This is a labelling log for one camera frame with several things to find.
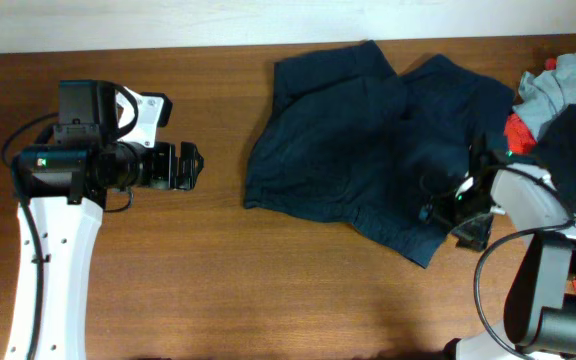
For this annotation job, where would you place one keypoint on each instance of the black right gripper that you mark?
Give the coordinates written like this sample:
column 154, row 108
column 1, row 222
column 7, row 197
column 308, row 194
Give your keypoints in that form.
column 474, row 236

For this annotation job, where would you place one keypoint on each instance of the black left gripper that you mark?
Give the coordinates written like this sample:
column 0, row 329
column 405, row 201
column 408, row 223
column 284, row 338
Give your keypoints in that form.
column 164, row 177

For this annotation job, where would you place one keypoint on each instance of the dark blue shorts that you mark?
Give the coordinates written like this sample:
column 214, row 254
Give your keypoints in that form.
column 351, row 141

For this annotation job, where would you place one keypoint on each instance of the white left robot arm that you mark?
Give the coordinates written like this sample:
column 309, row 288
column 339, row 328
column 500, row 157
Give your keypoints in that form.
column 101, row 139

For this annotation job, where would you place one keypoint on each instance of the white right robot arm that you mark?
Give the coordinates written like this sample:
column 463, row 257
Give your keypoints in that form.
column 539, row 319

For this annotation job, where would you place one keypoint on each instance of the red mesh garment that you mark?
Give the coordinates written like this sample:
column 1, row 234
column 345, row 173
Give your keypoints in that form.
column 518, row 134

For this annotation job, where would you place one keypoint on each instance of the grey shirt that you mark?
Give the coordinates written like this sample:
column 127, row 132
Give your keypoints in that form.
column 565, row 76

